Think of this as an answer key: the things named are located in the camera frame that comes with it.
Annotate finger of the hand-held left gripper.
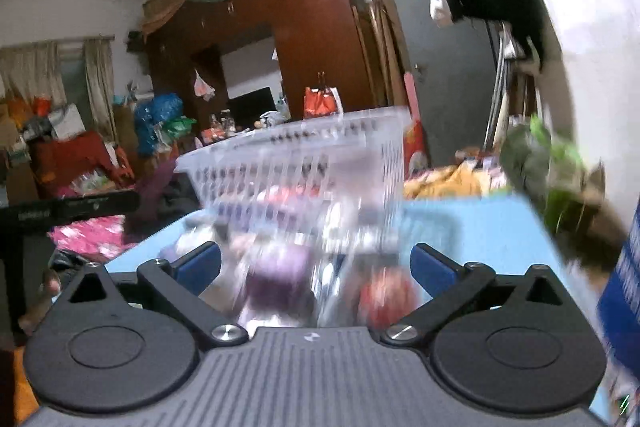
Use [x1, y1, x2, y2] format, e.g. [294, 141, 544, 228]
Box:
[100, 190, 141, 219]

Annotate green clear plastic bag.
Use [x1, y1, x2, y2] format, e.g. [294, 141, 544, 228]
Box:
[500, 113, 607, 234]

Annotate metal folding rack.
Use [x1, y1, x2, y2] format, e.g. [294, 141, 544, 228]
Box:
[491, 22, 517, 158]

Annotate small green bag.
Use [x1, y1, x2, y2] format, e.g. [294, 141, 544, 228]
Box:
[160, 117, 197, 138]

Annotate yellow cloth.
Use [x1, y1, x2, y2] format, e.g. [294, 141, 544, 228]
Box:
[402, 162, 507, 200]

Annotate orange bag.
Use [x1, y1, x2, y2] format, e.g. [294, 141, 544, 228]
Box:
[303, 85, 344, 118]

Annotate blue plastic bag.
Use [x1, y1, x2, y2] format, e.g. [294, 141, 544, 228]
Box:
[134, 93, 184, 158]

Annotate pink floral blanket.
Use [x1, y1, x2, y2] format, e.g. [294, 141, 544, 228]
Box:
[47, 214, 142, 266]

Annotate red snack bag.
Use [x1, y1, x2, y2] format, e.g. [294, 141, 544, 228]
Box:
[402, 119, 429, 178]

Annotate dark purple garment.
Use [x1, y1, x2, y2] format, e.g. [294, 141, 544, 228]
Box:
[136, 161, 202, 235]

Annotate beige curtain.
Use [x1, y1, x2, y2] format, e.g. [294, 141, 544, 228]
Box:
[0, 41, 67, 108]
[82, 38, 117, 138]

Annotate brown wooden wardrobe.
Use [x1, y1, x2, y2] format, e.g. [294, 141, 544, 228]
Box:
[145, 0, 382, 142]

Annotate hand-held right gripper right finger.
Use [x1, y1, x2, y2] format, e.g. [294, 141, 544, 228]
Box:
[380, 243, 581, 349]

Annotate black monitor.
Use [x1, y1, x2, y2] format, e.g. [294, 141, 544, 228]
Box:
[227, 87, 279, 130]

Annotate clear plastic basket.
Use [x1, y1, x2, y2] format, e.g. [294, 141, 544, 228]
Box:
[175, 106, 426, 260]

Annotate purple round object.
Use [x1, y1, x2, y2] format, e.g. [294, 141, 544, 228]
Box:
[244, 247, 315, 324]

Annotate wooden planks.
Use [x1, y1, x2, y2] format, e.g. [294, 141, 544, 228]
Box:
[362, 0, 409, 108]

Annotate person's left hand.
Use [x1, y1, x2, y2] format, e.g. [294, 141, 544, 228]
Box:
[40, 269, 64, 304]

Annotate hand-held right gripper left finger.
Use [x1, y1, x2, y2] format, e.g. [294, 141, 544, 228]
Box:
[52, 241, 249, 349]

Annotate blue printed bag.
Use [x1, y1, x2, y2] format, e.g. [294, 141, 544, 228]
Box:
[596, 201, 640, 424]

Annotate red cloth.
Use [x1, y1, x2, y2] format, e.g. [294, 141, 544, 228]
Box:
[29, 129, 137, 198]

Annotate grey door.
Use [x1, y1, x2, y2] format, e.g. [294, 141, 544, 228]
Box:
[384, 0, 501, 168]

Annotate pink white plastic bag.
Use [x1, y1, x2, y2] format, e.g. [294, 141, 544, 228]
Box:
[192, 69, 216, 101]

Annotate red round object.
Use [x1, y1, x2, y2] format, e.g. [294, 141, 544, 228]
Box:
[356, 268, 422, 329]

